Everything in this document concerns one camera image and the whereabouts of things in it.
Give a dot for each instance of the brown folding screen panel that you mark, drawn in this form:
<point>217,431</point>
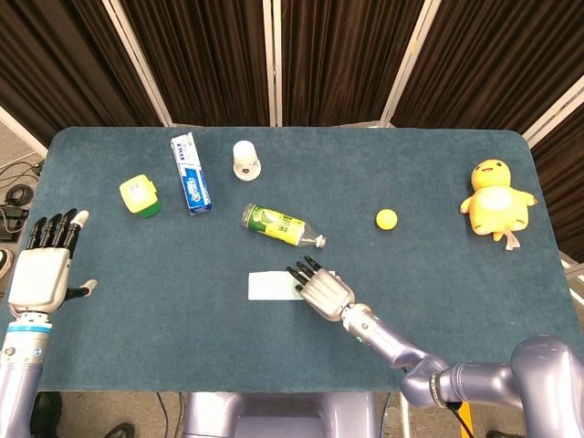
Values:
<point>566,182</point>
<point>493,55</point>
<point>205,55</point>
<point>347,55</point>
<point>55,55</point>

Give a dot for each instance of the white shoe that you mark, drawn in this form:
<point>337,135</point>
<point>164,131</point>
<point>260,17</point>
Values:
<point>5,262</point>

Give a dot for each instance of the yellow duck plush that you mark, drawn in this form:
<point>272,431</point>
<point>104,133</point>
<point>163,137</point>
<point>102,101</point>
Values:
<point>495,201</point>

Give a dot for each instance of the green label plastic bottle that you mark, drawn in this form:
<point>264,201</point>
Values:
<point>274,224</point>

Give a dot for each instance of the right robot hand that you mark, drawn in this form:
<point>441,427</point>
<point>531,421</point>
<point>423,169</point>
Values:
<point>326,294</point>

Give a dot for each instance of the black shoe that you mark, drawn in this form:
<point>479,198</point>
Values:
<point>121,432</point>

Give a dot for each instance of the white table leg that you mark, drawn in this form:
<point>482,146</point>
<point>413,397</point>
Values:
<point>403,410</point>

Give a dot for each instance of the yellow ball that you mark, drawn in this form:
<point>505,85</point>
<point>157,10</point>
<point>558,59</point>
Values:
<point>386,219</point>

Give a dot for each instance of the white paper sheet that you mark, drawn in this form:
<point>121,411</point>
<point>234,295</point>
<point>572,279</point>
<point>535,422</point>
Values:
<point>269,286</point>

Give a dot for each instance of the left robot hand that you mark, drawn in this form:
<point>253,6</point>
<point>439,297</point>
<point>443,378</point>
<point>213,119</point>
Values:
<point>38,278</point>

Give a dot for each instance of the white metal frame base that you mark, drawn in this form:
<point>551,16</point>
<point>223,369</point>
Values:
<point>575,269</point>

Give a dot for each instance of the blue toothpaste box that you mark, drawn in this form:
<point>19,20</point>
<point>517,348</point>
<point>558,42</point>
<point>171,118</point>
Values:
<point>194,182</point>

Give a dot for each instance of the white paper cup stack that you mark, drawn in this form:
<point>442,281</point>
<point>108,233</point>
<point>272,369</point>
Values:
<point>246,159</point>

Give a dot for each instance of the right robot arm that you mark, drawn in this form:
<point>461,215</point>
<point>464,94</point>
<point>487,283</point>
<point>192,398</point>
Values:
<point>392,342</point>

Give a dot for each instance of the purple-grey robot torso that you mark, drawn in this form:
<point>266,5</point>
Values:
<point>283,410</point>

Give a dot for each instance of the green bin with yellow lid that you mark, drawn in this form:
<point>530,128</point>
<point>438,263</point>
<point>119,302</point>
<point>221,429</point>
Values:
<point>137,194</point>

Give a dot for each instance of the black power adapter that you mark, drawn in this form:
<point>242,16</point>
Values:
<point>11,223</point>

